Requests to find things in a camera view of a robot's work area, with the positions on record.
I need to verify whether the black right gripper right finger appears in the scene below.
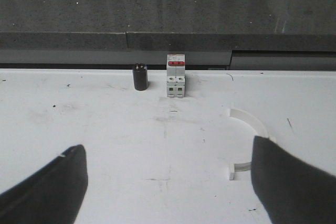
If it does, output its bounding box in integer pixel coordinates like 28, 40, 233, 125
251, 136, 335, 223

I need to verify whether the white circuit breaker red switch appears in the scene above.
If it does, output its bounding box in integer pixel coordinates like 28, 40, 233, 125
166, 54, 185, 98

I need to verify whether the white half-ring pipe clamp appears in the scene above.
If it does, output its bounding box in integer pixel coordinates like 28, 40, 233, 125
227, 108, 277, 180

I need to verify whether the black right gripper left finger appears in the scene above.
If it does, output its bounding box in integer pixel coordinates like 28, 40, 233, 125
1, 145, 88, 223

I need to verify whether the grey stone ledge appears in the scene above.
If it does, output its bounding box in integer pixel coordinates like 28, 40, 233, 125
1, 31, 335, 71

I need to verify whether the black cylindrical capacitor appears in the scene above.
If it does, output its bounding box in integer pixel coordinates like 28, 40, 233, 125
132, 63, 149, 91

